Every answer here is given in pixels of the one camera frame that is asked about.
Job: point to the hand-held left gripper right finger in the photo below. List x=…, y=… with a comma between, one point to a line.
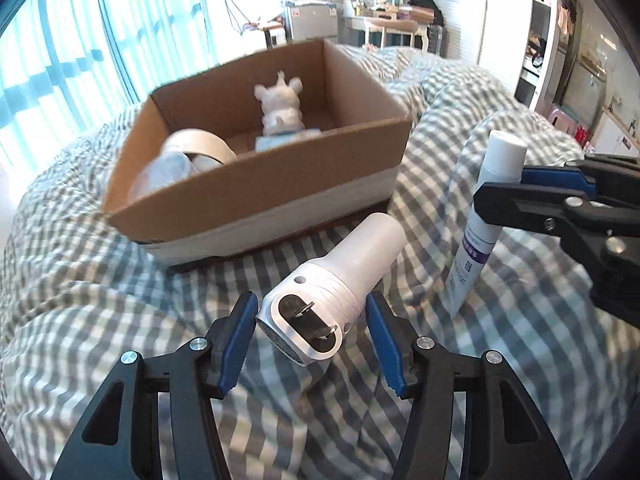
x=387, y=345

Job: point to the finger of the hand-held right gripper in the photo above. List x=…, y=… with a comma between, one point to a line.
x=520, y=205
x=550, y=177

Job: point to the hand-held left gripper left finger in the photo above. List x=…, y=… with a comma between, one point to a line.
x=237, y=340

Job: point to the white tube with purple label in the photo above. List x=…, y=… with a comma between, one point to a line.
x=465, y=265

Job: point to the white plug-in device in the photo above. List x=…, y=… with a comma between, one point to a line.
x=345, y=270

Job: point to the brown cardboard box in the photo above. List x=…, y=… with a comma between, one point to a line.
x=250, y=210

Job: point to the clear jar with red label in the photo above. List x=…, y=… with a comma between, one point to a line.
x=165, y=172

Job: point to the light blue packet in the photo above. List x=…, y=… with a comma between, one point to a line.
x=280, y=141

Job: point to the beige tape roll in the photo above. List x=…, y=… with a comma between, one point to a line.
x=200, y=140

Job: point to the white animal figurine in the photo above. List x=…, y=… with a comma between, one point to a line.
x=282, y=110

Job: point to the hanging pink clothes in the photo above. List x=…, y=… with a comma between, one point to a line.
x=565, y=15

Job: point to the white sliding door wardrobe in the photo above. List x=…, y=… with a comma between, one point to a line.
x=500, y=20

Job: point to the grey checked blanket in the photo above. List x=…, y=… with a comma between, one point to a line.
x=75, y=310

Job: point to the black bag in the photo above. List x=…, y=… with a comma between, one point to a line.
x=425, y=9

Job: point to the pink seat white chair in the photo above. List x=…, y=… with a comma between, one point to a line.
x=392, y=27

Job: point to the white dressing table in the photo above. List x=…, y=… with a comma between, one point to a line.
x=385, y=22

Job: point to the small silver fridge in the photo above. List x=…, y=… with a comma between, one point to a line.
x=312, y=20

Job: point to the white upright appliance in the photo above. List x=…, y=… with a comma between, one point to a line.
x=276, y=37

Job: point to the wide teal curtain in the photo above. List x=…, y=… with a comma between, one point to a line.
x=45, y=60

